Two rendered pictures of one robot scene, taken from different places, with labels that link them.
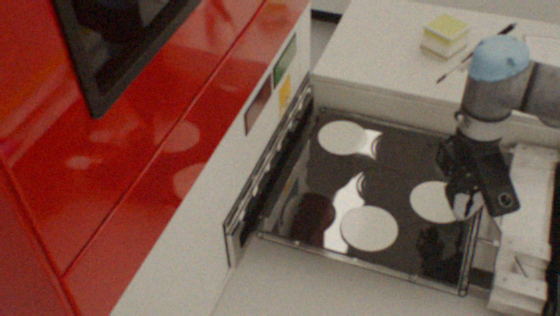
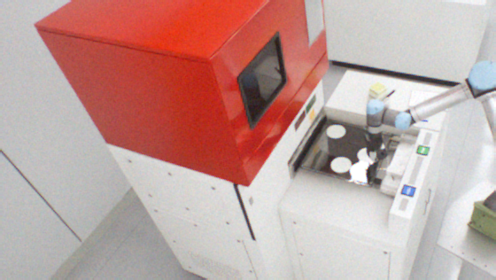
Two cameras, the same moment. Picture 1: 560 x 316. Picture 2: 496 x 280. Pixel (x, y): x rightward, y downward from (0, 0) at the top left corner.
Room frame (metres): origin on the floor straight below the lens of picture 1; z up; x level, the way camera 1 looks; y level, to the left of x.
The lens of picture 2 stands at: (-0.71, -0.20, 2.48)
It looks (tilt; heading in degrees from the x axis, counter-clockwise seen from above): 45 degrees down; 8
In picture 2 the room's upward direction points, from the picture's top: 8 degrees counter-clockwise
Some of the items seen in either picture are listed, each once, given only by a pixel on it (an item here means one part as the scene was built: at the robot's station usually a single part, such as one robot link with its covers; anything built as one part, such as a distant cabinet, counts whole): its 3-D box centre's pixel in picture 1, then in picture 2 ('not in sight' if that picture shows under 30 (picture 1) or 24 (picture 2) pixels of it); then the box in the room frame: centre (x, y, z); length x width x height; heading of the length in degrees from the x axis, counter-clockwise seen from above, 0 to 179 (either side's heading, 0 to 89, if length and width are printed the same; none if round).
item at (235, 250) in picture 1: (275, 167); (309, 143); (0.86, 0.02, 0.89); 0.44 x 0.02 x 0.10; 158
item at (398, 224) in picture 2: not in sight; (414, 179); (0.60, -0.49, 0.89); 0.55 x 0.09 x 0.14; 158
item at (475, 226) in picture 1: (478, 212); (382, 159); (0.73, -0.35, 0.90); 0.38 x 0.01 x 0.01; 158
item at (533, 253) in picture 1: (523, 250); (395, 172); (0.64, -0.41, 0.89); 0.08 x 0.03 x 0.03; 68
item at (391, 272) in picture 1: (356, 262); (335, 176); (0.62, -0.12, 0.90); 0.37 x 0.01 x 0.01; 68
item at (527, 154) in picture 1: (536, 156); (408, 138); (0.86, -0.50, 0.89); 0.08 x 0.03 x 0.03; 68
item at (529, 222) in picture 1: (524, 227); (399, 165); (0.71, -0.43, 0.87); 0.36 x 0.08 x 0.03; 158
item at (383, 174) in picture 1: (380, 187); (347, 150); (0.79, -0.18, 0.90); 0.34 x 0.34 x 0.01; 68
